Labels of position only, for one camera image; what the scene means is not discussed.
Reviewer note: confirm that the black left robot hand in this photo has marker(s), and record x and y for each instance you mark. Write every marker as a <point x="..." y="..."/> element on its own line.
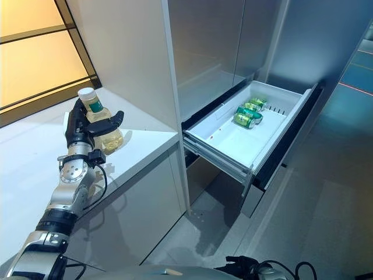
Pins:
<point x="77" y="128"/>

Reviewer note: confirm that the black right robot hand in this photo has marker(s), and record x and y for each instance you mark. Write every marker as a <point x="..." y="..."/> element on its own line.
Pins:
<point x="240" y="265"/>

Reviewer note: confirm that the clear yellow drink bottle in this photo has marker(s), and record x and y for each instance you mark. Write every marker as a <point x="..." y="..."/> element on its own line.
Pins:
<point x="113" y="140"/>

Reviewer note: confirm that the fridge drawer with white bin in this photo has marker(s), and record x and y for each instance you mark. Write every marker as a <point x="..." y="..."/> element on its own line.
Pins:
<point x="230" y="140"/>

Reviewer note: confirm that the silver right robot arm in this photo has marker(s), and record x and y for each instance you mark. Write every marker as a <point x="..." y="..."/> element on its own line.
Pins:
<point x="271" y="274"/>

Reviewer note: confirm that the grey robot torso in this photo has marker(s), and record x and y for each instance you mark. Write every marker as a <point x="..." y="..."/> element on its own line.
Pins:
<point x="157" y="274"/>

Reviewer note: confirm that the white tall cabinet panel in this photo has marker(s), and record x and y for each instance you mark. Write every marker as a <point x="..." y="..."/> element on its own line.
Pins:
<point x="122" y="43"/>

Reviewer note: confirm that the green drink can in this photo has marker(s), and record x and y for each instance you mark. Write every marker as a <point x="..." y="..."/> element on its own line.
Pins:
<point x="247" y="111"/>
<point x="242" y="119"/>
<point x="258" y="102"/>

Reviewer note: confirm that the white refrigerator cabinet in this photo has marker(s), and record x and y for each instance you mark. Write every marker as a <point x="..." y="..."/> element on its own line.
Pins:
<point x="204" y="43"/>

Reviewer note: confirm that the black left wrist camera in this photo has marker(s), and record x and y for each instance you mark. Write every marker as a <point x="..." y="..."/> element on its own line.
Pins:
<point x="97" y="158"/>

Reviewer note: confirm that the black window frame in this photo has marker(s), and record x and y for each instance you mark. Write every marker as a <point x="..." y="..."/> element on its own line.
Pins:
<point x="77" y="38"/>

